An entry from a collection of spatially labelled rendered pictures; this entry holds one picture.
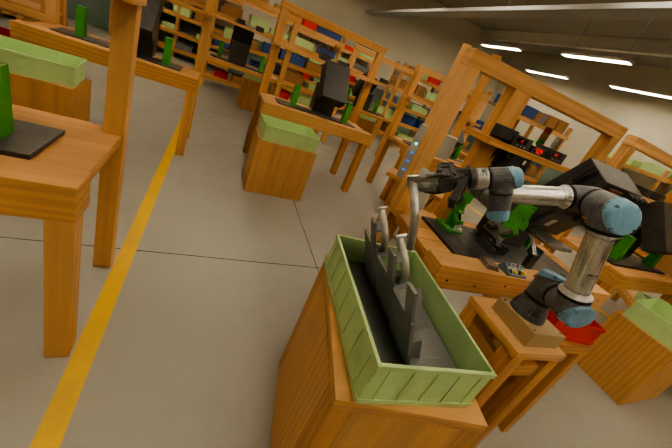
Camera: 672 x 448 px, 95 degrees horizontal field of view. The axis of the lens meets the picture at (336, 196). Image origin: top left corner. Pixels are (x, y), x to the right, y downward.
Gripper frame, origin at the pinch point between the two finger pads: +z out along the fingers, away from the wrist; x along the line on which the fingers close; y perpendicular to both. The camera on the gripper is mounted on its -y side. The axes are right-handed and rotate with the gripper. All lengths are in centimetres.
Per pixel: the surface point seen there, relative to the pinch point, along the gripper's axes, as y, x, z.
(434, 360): -46, -39, -5
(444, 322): -32, -44, -12
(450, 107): 90, -28, -31
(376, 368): -56, -11, 14
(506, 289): 10, -102, -61
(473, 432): -65, -48, -16
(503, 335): -28, -67, -40
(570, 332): -16, -94, -82
